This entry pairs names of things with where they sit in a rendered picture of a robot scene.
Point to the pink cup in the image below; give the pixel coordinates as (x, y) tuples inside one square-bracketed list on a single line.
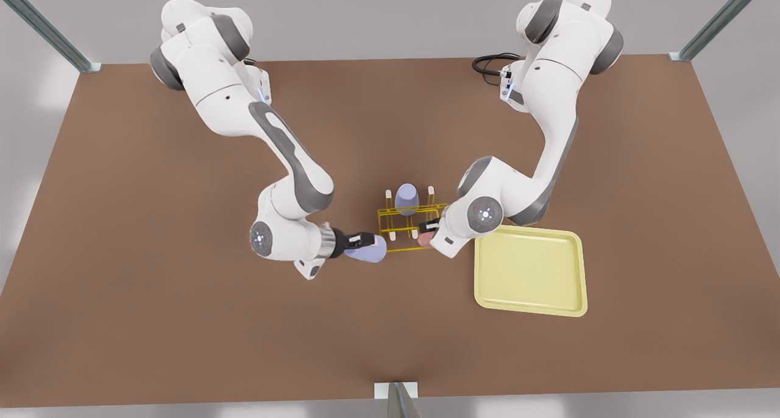
[(425, 239)]

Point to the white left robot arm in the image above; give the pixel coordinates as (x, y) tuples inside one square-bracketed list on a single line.
[(548, 89)]

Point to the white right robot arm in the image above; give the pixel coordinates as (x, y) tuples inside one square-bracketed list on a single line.
[(231, 95)]

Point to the lavender cup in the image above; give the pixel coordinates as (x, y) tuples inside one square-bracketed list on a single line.
[(368, 250), (406, 198)]

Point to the silver frame post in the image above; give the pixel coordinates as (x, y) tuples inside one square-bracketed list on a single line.
[(719, 19), (399, 400), (46, 25)]

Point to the pale yellow tray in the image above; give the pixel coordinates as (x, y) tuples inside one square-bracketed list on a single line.
[(529, 270)]

